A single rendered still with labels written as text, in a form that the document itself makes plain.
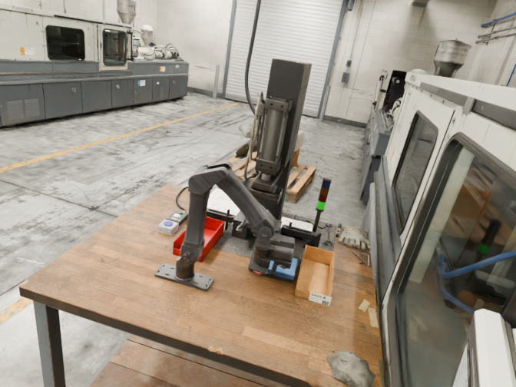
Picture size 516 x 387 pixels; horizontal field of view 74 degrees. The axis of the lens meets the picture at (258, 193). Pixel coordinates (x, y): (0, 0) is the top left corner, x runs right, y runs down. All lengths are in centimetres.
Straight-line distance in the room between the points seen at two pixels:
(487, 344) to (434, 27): 1034
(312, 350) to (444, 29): 1001
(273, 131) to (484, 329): 105
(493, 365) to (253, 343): 78
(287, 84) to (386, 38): 919
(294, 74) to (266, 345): 95
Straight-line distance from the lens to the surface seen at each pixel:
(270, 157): 136
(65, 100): 685
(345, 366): 108
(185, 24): 1195
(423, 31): 1060
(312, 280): 136
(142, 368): 189
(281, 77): 139
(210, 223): 154
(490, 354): 40
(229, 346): 106
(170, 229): 149
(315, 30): 1060
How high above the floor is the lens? 168
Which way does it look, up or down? 23 degrees down
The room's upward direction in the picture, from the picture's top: 10 degrees clockwise
